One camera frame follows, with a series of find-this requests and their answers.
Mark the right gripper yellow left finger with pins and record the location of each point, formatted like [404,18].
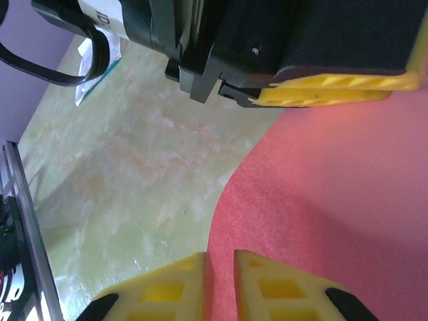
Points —
[160,294]

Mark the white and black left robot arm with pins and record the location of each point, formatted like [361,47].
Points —
[8,214]

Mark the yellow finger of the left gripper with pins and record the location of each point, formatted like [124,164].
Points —
[317,98]
[368,82]

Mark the pink square paper sheet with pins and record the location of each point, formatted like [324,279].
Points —
[334,184]

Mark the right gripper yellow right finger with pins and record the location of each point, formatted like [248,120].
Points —
[284,294]

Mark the long aluminium frame rail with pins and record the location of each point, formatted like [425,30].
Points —
[33,234]

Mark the white flat packet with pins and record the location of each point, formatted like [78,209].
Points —
[82,93]

